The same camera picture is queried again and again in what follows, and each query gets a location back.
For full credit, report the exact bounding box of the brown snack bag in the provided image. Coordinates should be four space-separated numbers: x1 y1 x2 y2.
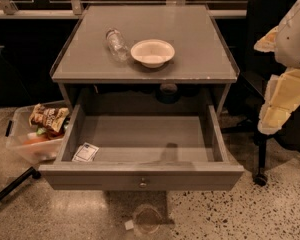
29 104 69 132

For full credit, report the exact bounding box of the round metal drawer knob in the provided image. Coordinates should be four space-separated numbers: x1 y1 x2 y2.
139 178 147 189

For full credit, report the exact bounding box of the grey cabinet desk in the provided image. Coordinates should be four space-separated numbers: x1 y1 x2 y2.
52 5 238 111

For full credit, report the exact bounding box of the clear glass jar on floor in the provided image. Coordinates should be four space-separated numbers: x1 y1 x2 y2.
124 204 163 234

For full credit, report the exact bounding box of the clear plastic bottle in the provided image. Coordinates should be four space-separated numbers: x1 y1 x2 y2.
106 28 129 62

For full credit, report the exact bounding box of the clear plastic storage bin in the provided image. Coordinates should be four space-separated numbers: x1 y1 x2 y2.
6 101 70 164

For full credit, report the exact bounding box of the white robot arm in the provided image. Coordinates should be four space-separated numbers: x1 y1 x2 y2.
254 0 300 135

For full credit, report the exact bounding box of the white bowl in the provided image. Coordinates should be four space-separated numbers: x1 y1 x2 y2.
130 39 175 68

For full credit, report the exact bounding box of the orange item in bin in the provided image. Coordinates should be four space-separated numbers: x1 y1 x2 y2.
23 133 49 145

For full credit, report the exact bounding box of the black office chair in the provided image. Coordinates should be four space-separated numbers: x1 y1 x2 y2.
225 0 300 186

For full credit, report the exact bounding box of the white paper packet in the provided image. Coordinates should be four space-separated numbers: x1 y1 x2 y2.
72 142 99 162

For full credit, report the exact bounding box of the black chair leg with caster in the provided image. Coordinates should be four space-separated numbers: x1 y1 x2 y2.
0 167 41 201

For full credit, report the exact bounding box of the metal window railing frame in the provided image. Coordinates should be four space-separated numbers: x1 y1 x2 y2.
0 0 248 20

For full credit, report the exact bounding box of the grey top drawer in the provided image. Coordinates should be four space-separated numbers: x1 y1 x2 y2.
38 85 245 192

